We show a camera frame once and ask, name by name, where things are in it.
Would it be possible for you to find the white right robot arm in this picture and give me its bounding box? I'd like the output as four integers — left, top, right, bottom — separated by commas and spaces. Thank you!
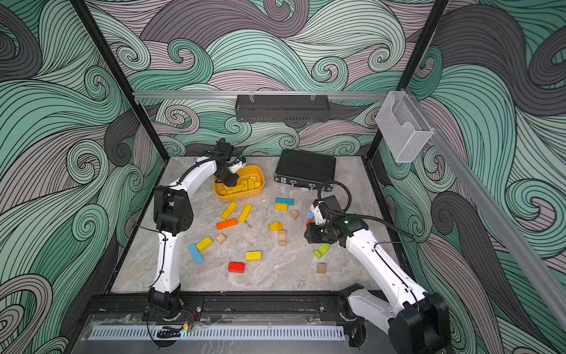
305, 183, 451, 353

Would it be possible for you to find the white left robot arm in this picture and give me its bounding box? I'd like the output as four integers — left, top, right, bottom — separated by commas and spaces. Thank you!
147, 138, 246, 320

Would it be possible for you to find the green arch block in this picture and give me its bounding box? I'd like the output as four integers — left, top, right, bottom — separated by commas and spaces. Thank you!
313, 243, 330, 259

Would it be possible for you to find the orange plastic tub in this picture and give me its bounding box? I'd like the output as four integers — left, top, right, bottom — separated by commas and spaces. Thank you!
213, 165, 265, 202

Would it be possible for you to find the natural wood long block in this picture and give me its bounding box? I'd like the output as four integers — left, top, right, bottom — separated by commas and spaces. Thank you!
278, 230, 287, 246

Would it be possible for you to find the natural wood cube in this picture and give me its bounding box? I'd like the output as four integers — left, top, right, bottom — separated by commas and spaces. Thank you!
215, 234, 227, 245
316, 263, 327, 274

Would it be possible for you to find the yellow block under teal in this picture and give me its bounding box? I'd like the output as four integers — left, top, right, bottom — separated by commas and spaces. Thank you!
274, 203, 288, 211

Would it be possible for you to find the orange rectangular block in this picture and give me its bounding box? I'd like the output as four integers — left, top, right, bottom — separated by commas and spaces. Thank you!
216, 218, 238, 230

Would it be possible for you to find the black electronics box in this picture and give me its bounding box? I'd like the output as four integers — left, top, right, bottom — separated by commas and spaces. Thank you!
274, 149, 336, 190

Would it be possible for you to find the natural wood cube left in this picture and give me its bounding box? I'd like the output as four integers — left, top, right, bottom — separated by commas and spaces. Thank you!
215, 234, 227, 245

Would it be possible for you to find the yellow block near red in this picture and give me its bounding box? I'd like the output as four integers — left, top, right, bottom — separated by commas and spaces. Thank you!
246, 251, 262, 262

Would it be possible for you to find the yellow green block left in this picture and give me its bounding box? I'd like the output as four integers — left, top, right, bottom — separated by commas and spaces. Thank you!
196, 237, 214, 252

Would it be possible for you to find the blue long block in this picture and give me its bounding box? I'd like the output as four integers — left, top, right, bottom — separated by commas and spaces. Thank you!
189, 244, 204, 265

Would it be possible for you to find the black wall tray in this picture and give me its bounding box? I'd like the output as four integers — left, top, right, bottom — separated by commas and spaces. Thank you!
235, 94, 330, 124

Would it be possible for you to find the clear plastic wall holder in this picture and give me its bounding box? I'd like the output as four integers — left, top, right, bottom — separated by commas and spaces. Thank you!
376, 91, 433, 163

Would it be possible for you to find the white cable duct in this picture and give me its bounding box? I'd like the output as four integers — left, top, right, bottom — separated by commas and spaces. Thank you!
86, 324, 346, 342

